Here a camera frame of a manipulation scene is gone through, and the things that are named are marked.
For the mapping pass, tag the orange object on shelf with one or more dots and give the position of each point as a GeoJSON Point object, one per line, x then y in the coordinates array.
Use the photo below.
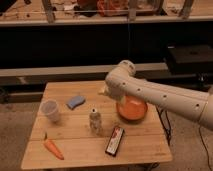
{"type": "Point", "coordinates": [112, 7]}

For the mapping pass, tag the clear plastic cup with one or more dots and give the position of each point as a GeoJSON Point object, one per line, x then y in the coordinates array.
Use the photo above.
{"type": "Point", "coordinates": [49, 108]}

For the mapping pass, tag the orange toy carrot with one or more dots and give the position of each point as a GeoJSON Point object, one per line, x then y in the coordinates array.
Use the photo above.
{"type": "Point", "coordinates": [51, 147]}

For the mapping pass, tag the blue sponge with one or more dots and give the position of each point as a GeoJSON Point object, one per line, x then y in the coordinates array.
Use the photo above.
{"type": "Point", "coordinates": [75, 101]}

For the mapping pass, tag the black red rectangular box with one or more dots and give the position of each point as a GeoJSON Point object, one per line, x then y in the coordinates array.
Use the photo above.
{"type": "Point", "coordinates": [114, 141]}

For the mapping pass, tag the orange bowl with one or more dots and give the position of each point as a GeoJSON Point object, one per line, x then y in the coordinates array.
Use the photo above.
{"type": "Point", "coordinates": [132, 108]}

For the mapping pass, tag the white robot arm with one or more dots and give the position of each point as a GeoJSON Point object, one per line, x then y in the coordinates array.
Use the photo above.
{"type": "Point", "coordinates": [193, 105]}

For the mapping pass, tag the wooden table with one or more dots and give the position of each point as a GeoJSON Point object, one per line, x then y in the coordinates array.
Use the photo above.
{"type": "Point", "coordinates": [90, 133]}

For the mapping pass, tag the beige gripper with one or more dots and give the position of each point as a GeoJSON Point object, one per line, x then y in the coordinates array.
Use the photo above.
{"type": "Point", "coordinates": [121, 101]}

